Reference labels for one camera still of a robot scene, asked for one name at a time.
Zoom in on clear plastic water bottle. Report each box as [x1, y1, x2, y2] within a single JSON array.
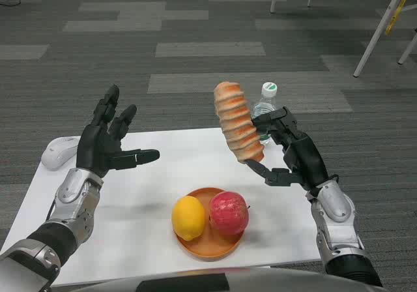
[[250, 81, 278, 145]]

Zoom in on silver robot chest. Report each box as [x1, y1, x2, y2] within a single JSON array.
[[70, 267, 417, 292]]

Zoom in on white computer mouse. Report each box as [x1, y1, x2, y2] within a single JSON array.
[[40, 136, 81, 171]]

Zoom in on orange round plate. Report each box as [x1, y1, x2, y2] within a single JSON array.
[[172, 187, 246, 262]]

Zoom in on yellow lemon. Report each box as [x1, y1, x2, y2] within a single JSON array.
[[171, 195, 207, 242]]

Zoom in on yellow caution tape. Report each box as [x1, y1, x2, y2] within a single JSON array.
[[385, 0, 412, 36]]

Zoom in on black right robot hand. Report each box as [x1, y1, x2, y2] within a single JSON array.
[[244, 106, 330, 192]]

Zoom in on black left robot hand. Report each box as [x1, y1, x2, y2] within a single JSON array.
[[75, 83, 161, 179]]

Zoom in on ridged brown bread loaf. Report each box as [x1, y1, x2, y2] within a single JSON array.
[[213, 81, 265, 163]]

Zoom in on red apple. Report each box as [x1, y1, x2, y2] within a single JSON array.
[[208, 191, 250, 236]]

